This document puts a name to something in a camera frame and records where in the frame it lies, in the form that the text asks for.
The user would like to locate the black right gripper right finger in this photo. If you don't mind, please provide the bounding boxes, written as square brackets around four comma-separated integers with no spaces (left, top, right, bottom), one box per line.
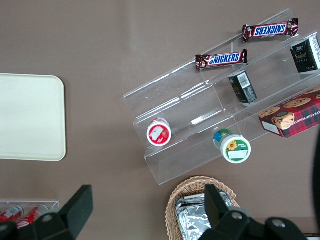
[199,184,307,240]

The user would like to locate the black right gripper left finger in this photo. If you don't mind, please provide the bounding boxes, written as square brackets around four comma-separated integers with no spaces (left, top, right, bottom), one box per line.
[17,184,95,240]

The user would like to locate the tan wicker basket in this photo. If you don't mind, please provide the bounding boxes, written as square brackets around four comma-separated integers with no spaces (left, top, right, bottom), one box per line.
[165,175,241,240]

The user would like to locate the cream rectangular plastic tray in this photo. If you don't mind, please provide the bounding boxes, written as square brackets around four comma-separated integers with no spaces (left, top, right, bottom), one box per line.
[0,73,67,162]

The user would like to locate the clear acrylic can holder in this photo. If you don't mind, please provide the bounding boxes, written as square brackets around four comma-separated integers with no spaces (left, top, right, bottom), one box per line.
[0,198,61,221]

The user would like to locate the silver foil wrapped pack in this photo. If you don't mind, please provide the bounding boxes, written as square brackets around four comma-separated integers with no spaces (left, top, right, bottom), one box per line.
[174,199,213,240]
[180,189,235,208]

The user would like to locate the red soda can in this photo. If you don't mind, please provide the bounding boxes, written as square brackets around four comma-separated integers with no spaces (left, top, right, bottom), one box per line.
[0,204,25,224]
[16,204,50,229]

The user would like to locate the green lid sunflower cup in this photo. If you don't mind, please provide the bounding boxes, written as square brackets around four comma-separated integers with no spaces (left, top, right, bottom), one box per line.
[213,128,252,165]

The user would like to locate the red lid strawberry yogurt cup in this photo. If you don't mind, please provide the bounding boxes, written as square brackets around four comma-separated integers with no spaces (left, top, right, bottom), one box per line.
[146,117,173,147]

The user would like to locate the clear acrylic tiered display stand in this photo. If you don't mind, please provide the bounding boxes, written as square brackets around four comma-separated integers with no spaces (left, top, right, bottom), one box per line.
[122,8,320,186]

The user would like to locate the red tartan cookie box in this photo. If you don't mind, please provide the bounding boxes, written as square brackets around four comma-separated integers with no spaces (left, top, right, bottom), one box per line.
[258,86,320,139]

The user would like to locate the small black carton with barcode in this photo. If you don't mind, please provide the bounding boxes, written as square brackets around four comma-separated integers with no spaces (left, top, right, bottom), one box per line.
[227,70,258,105]

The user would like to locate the brown Snickers chocolate bar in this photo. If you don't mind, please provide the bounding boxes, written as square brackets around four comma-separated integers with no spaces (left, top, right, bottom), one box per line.
[194,48,249,72]
[242,17,300,43]

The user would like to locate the small black carton gold print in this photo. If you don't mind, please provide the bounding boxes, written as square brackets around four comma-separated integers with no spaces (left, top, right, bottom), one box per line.
[289,33,320,74]

